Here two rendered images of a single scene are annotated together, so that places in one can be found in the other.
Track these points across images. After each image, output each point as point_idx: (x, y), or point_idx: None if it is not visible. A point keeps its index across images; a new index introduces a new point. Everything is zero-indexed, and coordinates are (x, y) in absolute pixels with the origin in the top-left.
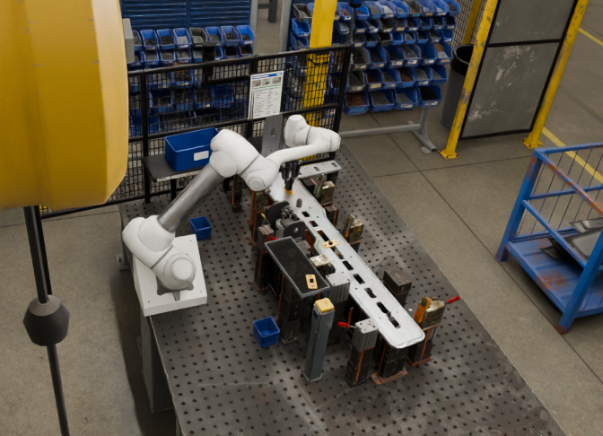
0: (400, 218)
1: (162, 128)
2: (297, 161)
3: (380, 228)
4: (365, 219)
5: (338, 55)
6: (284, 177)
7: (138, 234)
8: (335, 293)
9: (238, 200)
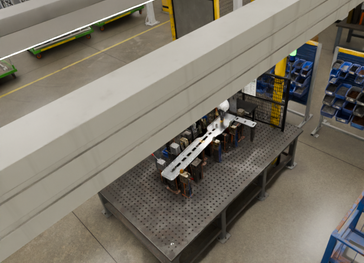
0: (267, 163)
1: None
2: (223, 110)
3: (254, 160)
4: (255, 153)
5: (284, 81)
6: (219, 113)
7: None
8: (170, 149)
9: None
